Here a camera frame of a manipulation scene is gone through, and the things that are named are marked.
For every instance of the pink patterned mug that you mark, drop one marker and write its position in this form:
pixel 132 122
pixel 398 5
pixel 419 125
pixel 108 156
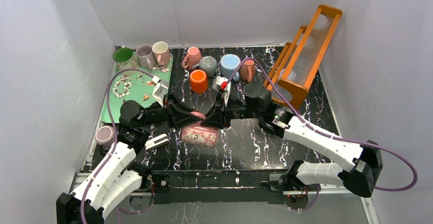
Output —
pixel 199 135

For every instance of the cream cartoon mug green interior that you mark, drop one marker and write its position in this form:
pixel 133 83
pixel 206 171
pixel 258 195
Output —
pixel 125 58

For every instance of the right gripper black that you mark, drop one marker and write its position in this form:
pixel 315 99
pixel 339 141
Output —
pixel 221 110

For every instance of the white black small device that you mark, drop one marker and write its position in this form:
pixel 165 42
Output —
pixel 156 142

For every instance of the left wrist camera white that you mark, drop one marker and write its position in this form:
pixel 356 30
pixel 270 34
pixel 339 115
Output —
pixel 160 90

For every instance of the lavender ribbed mug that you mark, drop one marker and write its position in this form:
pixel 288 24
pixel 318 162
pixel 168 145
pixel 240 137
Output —
pixel 146 58

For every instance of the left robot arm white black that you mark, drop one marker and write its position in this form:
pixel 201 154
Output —
pixel 118 175

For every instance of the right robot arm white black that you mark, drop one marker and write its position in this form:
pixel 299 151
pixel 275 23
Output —
pixel 354 166

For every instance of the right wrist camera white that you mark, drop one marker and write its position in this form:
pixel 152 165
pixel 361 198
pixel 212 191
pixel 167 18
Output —
pixel 222 85

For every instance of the grey upside-down mug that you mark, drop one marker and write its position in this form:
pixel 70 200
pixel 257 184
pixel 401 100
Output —
pixel 207 64

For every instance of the orange upside-down mug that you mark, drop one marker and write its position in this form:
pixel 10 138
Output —
pixel 198 81

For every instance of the salmon upside-down mug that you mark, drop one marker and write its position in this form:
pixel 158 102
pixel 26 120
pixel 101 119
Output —
pixel 247 70

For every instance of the pink upside-down mug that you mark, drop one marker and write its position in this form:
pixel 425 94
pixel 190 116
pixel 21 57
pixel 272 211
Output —
pixel 192 58

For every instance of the pinkish mug beside table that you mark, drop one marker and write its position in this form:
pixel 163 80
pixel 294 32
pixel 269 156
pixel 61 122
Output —
pixel 104 136

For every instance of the light blue upside-down mug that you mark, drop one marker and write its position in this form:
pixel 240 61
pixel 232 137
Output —
pixel 228 64

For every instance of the orange wooden dish rack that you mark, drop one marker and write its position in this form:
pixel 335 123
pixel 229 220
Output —
pixel 297 65

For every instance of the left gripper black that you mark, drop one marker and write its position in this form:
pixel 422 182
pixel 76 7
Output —
pixel 171 111

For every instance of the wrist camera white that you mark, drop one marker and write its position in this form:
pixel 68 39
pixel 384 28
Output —
pixel 222 85
pixel 160 90

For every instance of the green floral serving tray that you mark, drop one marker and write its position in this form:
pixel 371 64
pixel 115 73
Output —
pixel 137 87

